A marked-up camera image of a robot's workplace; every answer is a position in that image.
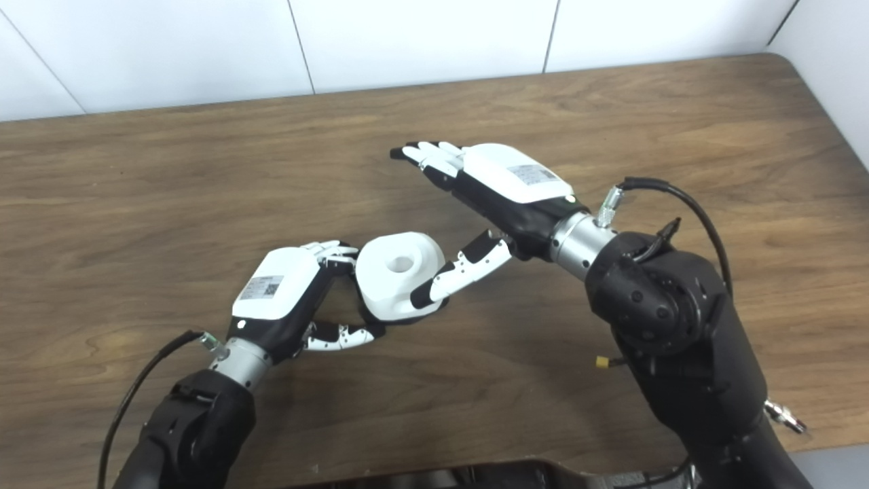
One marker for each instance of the round white plastic piece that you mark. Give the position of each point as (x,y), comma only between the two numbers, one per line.
(383,285)

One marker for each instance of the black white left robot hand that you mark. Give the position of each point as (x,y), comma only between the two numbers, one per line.
(275,288)

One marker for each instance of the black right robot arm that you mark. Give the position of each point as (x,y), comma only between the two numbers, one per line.
(679,339)

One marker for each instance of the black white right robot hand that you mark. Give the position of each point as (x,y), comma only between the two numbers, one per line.
(516,180)

